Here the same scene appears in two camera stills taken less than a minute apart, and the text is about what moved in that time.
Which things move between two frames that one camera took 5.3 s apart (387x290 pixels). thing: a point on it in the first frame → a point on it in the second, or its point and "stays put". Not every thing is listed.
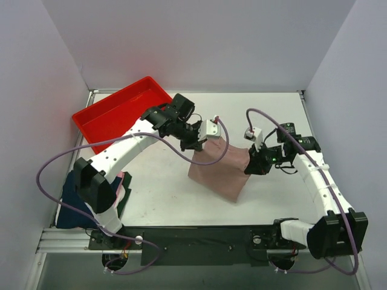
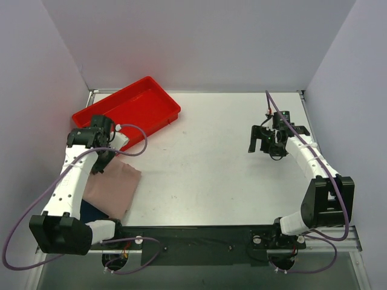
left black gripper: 193,138 → 98,164
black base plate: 204,245 stays put
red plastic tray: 110,118 stays put
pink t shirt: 220,170 → 113,191
